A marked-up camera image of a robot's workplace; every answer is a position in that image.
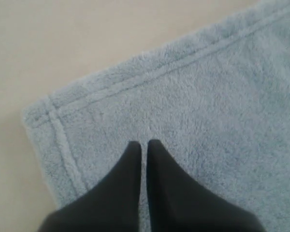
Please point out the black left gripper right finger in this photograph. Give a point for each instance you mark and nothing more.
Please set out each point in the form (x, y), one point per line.
(178, 203)

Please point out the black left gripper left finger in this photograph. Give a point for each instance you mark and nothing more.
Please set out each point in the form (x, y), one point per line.
(111, 206)

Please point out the light blue fluffy towel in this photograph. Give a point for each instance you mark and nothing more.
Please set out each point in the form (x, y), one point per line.
(219, 100)

